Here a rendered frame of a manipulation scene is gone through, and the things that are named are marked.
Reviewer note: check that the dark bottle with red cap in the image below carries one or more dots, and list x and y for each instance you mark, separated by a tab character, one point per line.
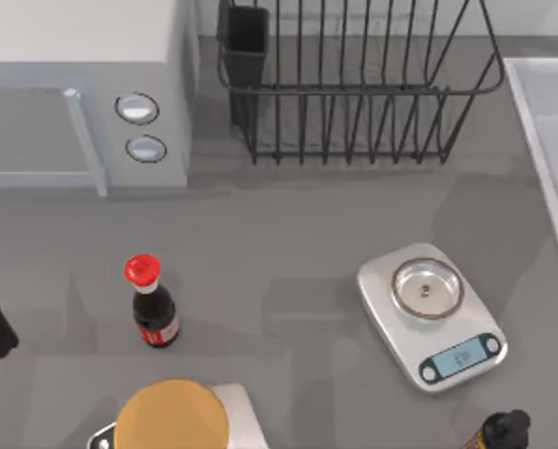
154	308

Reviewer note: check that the small microwave knob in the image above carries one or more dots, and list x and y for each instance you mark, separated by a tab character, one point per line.
145	149

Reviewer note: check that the white kitchen scale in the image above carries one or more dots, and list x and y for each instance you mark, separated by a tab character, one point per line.
429	318

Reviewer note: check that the large microwave knob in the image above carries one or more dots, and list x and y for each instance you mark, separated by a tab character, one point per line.
136	108

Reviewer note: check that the black cutlery holder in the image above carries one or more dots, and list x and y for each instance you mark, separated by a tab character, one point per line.
244	42

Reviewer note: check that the orange round bread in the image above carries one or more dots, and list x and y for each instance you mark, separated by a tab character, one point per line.
171	416

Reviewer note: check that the pale microwave oven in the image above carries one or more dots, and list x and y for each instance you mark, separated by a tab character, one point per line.
73	42

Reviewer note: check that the dark bottle with black cap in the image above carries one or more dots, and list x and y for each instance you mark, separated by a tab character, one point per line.
501	430

